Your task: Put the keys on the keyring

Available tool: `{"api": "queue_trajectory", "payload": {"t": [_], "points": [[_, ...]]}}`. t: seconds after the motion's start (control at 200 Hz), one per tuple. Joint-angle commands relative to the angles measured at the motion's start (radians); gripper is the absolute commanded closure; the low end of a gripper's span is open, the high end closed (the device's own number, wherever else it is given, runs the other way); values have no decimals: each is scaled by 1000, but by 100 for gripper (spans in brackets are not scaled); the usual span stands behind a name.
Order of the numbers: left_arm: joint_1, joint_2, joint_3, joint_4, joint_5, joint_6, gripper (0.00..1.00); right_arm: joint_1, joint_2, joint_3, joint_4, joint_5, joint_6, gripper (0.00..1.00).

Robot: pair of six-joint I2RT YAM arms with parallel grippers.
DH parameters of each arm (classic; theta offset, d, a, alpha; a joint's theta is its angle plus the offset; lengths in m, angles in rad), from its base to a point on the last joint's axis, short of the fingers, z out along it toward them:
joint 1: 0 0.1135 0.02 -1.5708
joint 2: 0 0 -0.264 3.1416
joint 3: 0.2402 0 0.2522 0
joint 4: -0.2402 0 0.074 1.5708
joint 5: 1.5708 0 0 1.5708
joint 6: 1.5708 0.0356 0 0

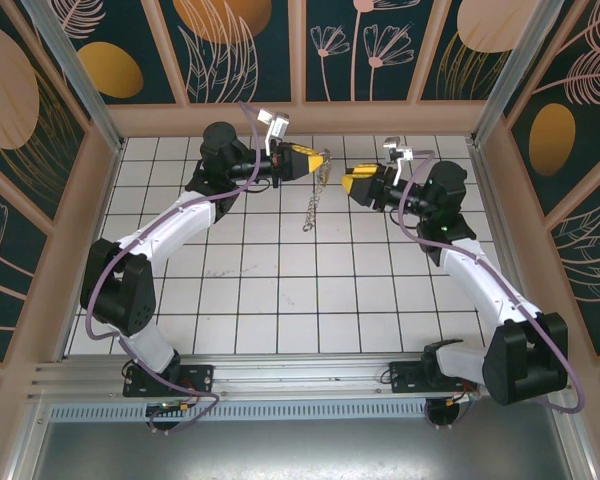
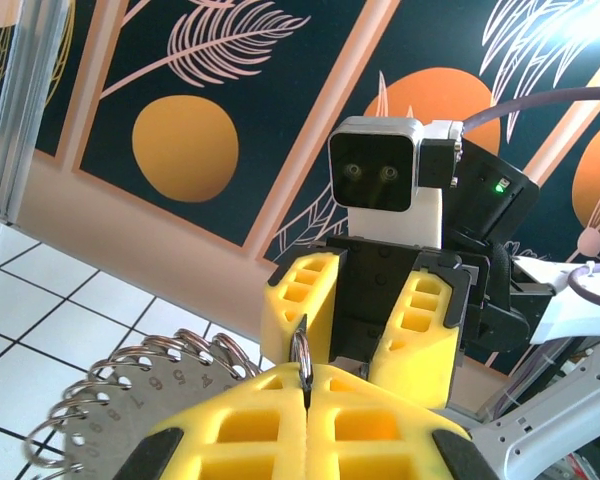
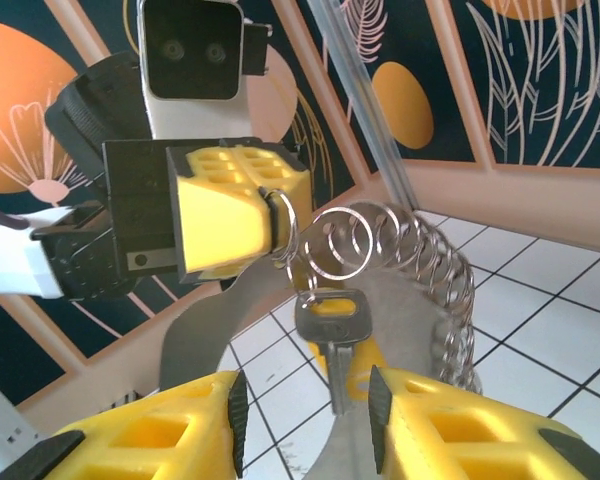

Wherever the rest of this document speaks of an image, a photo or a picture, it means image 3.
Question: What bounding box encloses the silver key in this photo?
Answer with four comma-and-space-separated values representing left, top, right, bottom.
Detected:
293, 288, 375, 417

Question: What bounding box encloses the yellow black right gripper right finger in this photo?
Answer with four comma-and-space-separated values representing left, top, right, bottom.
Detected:
367, 364, 600, 480

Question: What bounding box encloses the silver metal chain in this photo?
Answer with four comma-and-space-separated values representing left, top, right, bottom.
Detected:
158, 202, 484, 480

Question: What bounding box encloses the aluminium corner post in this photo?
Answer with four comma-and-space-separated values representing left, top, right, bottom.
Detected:
307, 0, 422, 214

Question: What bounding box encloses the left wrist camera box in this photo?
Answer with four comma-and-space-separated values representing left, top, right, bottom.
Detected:
136, 0, 246, 103

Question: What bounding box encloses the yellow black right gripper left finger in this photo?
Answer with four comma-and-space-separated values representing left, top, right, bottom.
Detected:
0, 369, 250, 480

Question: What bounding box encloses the silver split key ring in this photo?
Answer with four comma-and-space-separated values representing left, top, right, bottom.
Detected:
265, 188, 301, 267

